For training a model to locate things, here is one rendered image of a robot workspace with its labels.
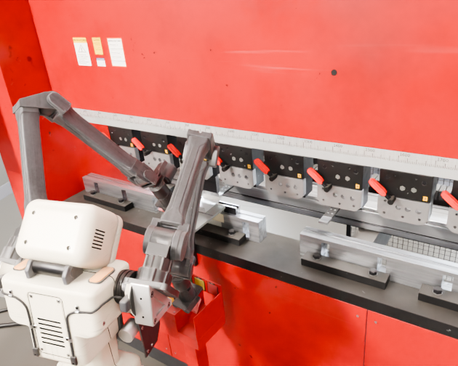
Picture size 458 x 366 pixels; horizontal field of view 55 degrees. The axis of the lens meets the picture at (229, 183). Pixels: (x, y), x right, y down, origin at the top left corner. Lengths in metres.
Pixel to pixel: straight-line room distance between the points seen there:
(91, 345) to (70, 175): 1.34
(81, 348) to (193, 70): 0.97
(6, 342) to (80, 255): 2.02
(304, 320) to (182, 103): 0.92
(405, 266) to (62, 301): 1.04
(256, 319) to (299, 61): 1.02
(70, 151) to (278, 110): 1.26
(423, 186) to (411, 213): 0.10
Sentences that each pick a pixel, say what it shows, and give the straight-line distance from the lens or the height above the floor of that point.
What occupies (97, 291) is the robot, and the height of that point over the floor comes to 1.23.
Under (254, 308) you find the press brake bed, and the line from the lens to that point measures 1.81.
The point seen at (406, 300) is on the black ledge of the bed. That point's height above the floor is 0.88.
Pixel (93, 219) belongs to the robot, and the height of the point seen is 1.36.
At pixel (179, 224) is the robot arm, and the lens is 1.15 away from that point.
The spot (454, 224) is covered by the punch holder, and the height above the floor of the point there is 1.15.
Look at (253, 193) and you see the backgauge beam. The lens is 1.99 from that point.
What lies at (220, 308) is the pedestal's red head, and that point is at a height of 0.74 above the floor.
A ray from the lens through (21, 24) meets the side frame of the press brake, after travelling 2.21.
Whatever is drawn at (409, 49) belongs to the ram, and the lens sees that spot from 1.27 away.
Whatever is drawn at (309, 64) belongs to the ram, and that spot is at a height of 1.58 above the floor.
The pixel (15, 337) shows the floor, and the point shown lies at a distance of 3.05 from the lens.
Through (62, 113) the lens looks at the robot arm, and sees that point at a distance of 1.45.
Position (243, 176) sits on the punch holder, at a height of 1.17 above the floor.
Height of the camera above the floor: 1.85
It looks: 26 degrees down
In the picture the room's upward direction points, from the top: 5 degrees counter-clockwise
